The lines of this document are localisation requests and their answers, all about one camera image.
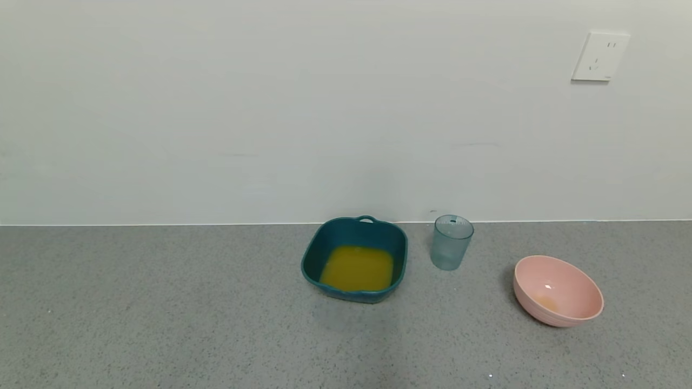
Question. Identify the teal square plastic basin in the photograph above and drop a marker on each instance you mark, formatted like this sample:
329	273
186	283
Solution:
346	232

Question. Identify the white wall socket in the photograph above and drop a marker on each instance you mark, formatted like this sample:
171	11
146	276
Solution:
600	56

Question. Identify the ribbed transparent plastic cup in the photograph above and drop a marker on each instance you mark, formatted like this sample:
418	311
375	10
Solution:
450	248

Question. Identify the orange juice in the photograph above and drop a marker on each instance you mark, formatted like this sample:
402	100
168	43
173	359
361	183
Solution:
357	267

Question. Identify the pink round bowl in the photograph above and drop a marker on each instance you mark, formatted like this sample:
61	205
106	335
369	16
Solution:
562	292

